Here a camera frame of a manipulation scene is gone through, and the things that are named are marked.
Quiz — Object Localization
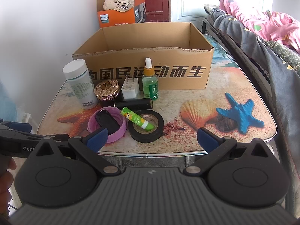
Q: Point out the black cylindrical flashlight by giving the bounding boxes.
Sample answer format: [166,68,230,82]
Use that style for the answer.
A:
[113,98,153,111]

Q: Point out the purple plastic lid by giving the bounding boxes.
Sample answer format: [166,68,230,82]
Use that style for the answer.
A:
[87,107,128,143]

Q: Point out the gold lidded jar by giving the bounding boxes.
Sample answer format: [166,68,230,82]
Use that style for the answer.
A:
[94,79,123,107]

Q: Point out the grey patterned quilt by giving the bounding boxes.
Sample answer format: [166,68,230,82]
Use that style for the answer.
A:
[203,4,300,183]

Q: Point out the black metal bed frame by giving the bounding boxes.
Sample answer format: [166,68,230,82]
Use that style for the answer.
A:
[202,18,280,126]

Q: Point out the green lip balm tube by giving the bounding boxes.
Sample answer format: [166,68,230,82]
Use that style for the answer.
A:
[121,107,155,131]

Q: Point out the black electrical tape roll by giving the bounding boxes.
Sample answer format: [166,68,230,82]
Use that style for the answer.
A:
[128,110,164,143]

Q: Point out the pink floral blanket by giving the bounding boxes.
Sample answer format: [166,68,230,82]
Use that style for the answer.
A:
[219,0,299,52]

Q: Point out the beige cloth bag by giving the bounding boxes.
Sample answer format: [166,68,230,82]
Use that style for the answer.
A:
[103,0,134,12]

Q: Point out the person's left hand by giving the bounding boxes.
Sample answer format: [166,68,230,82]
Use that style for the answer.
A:
[0,159,17,214]

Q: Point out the white USB charger plug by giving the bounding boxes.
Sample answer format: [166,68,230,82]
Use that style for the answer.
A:
[121,76,139,101]

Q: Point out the orange Philips box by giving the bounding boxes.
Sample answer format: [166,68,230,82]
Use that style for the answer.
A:
[97,0,146,28]

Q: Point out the green dropper bottle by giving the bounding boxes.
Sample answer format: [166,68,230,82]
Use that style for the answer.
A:
[142,57,159,101]

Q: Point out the white supplement bottle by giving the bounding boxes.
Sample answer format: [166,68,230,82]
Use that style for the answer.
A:
[63,59,98,110]

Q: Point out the open brown cardboard box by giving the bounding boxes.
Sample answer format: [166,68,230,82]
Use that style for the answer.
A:
[72,22,214,90]

